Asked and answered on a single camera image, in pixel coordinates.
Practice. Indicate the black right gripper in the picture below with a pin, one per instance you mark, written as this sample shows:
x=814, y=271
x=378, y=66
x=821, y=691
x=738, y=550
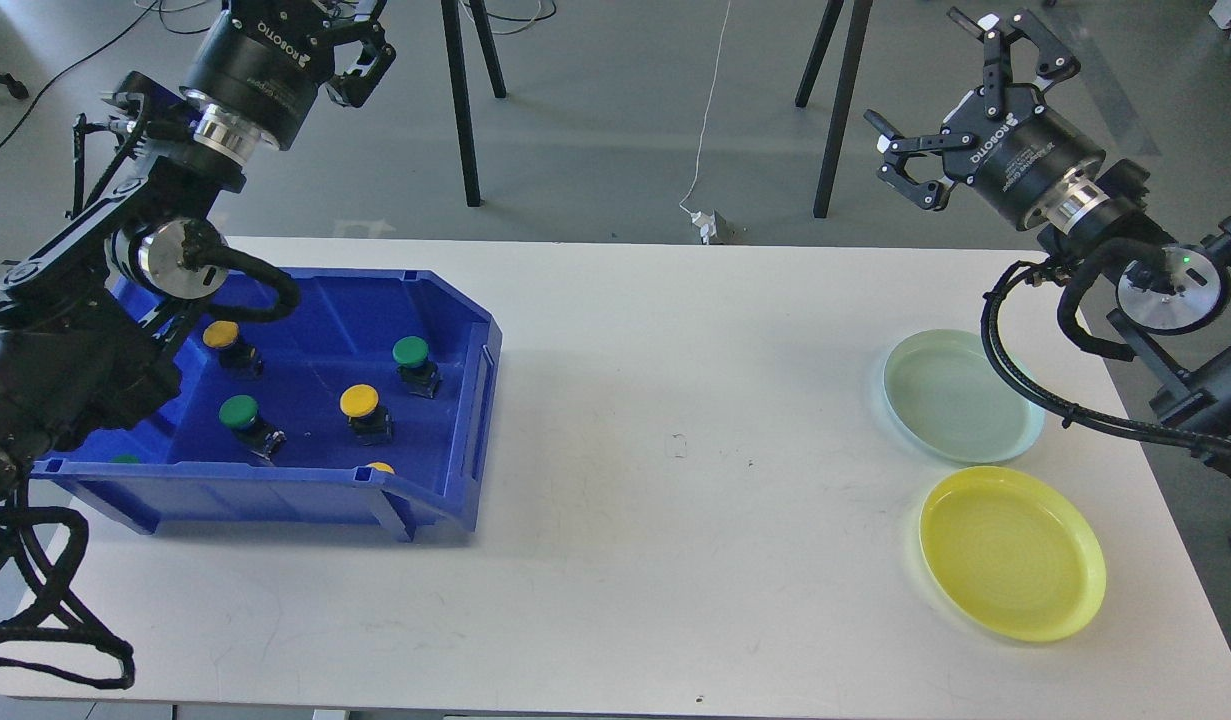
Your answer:
x=1025, y=160

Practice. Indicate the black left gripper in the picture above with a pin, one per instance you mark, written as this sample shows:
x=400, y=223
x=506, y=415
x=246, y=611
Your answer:
x=259, y=61

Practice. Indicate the yellow button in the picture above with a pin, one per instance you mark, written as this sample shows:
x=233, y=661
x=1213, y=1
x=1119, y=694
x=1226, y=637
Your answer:
x=236, y=356
x=367, y=418

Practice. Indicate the green button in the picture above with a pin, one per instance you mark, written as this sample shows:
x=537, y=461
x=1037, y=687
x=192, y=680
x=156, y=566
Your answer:
x=417, y=371
x=240, y=415

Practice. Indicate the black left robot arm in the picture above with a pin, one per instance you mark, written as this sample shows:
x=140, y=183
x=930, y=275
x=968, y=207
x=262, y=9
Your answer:
x=90, y=324

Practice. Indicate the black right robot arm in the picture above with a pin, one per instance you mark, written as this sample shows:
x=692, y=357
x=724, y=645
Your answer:
x=1125, y=281

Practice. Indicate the pale green plate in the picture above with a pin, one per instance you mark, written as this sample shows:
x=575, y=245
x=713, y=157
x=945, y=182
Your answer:
x=945, y=397

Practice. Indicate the yellow plate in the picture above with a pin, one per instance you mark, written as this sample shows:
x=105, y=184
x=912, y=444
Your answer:
x=1012, y=554

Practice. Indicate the black tripod legs right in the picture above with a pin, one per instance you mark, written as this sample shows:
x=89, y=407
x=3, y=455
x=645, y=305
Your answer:
x=846, y=79

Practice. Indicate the blue plastic bin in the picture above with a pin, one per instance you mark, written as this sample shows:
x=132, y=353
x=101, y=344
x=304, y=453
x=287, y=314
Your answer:
x=340, y=334

